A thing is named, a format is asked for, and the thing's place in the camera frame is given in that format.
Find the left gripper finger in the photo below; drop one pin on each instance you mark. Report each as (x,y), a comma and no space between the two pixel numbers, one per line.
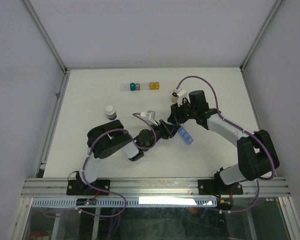
(168,127)
(169,135)

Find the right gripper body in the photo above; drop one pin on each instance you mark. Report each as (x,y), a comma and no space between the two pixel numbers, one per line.
(187,112)

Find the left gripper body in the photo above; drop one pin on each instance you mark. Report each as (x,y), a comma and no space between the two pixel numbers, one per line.
(159,133)

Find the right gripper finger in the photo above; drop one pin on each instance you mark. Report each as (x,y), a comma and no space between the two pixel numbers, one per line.
(178,119)
(172,119)

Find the amber pill bottle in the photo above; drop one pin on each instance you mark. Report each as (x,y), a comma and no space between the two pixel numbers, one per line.
(174,100)

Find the blue weekly pill organizer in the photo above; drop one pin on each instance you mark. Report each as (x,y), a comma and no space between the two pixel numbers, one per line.
(186,137)

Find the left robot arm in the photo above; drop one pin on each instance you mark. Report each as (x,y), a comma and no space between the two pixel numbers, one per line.
(107,139)

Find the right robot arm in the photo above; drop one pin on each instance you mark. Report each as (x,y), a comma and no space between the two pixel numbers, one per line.
(256,152)

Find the white cap pill bottle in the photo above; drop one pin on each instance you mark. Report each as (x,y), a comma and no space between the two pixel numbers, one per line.
(110,112)

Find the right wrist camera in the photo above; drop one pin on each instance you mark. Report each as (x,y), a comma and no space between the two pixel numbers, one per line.
(180,94)

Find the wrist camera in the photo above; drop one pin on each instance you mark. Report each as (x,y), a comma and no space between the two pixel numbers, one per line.
(149,116)
(180,94)

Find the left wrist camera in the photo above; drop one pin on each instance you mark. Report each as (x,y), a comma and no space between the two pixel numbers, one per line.
(149,116)

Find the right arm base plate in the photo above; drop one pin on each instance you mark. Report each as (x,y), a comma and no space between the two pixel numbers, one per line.
(218,188)

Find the grey slotted cable duct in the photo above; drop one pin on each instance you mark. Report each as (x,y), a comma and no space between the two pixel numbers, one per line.
(130,202)

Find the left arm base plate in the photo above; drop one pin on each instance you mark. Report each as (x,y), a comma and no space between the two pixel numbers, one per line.
(76,187)

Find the left aluminium frame post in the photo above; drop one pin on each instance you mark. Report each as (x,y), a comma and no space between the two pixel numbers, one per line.
(44,34)

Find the aluminium frame post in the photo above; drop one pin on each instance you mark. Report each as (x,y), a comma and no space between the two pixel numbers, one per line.
(44,34)
(261,33)

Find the aluminium front rail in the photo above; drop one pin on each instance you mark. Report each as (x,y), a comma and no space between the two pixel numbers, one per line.
(135,187)

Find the right aluminium frame post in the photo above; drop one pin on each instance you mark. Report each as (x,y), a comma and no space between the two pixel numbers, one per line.
(261,33)

